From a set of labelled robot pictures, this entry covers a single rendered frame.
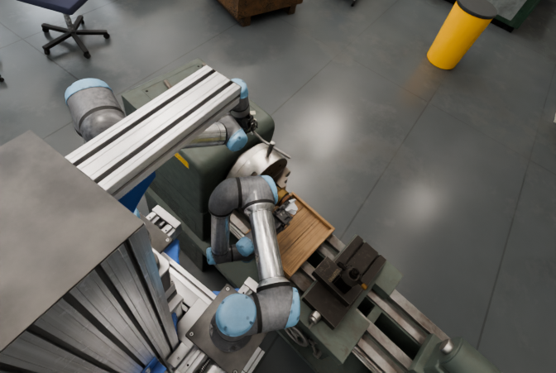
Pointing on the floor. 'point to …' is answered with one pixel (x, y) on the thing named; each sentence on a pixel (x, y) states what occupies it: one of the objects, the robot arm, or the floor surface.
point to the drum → (461, 30)
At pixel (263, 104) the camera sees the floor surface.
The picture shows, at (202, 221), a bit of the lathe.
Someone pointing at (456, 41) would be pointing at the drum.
